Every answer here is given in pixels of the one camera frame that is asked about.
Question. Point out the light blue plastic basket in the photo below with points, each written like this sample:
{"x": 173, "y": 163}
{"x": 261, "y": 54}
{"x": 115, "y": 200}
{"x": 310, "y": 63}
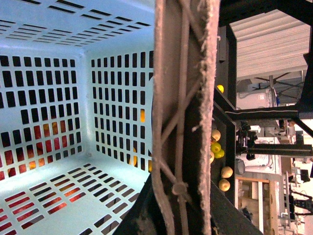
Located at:
{"x": 76, "y": 90}

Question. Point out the green apple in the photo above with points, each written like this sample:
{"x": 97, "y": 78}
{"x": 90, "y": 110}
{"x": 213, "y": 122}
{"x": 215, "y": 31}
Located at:
{"x": 215, "y": 147}

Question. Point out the yellow pear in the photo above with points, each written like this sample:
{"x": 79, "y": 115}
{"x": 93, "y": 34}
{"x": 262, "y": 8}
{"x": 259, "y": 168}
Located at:
{"x": 226, "y": 172}
{"x": 224, "y": 185}

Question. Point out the black shelf post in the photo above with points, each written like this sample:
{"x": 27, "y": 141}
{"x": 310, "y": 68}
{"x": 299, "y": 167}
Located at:
{"x": 226, "y": 102}

